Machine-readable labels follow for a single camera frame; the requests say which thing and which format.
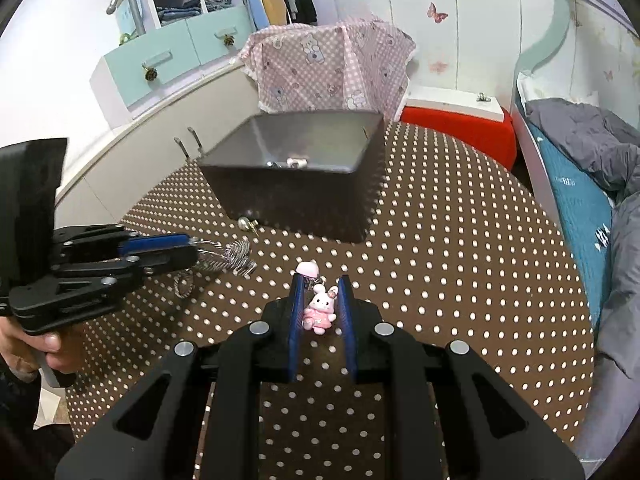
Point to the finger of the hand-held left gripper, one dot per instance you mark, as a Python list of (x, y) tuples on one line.
[(155, 242), (165, 261)]

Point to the white charm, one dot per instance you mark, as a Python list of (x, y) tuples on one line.
[(297, 162)]

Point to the teal bed sheet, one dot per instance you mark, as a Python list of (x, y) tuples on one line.
[(580, 200)]

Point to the pink checkered bear cloth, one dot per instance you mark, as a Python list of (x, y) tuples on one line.
[(320, 70)]

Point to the folded blue jeans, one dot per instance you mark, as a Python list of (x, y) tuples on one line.
[(179, 12)]

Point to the teal bunk bed frame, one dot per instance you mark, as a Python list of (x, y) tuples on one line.
[(557, 20)]

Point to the red storage box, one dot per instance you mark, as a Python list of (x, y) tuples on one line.
[(475, 135)]

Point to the dark rectangular box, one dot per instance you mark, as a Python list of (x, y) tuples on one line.
[(300, 205)]

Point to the person's left hand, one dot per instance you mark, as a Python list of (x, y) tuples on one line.
[(55, 355)]

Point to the white board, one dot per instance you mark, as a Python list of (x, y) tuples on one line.
[(450, 100)]

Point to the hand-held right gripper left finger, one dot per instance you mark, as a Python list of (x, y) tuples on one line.
[(295, 330)]

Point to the grey duvet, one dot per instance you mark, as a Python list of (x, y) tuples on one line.
[(620, 240)]

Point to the white low cabinet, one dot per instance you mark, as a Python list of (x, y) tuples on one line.
[(150, 135)]

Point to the small silver coil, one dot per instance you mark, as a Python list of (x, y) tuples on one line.
[(184, 285)]

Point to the faded butterfly sticker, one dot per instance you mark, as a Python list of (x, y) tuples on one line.
[(439, 67)]

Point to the pink butterfly sticker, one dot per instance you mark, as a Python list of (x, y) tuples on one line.
[(437, 12)]

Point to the person's left forearm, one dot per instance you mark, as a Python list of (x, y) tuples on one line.
[(20, 440)]

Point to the brown polka dot tablecloth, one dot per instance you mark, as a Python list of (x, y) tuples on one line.
[(450, 285)]

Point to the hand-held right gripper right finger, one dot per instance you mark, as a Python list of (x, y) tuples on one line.
[(347, 330)]

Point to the teal drawer unit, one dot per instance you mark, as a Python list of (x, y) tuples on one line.
[(150, 60)]

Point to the green wreath ornament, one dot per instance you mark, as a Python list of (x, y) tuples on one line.
[(125, 37)]

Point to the pinecone ornament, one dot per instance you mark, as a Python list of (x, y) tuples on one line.
[(229, 40), (151, 74)]

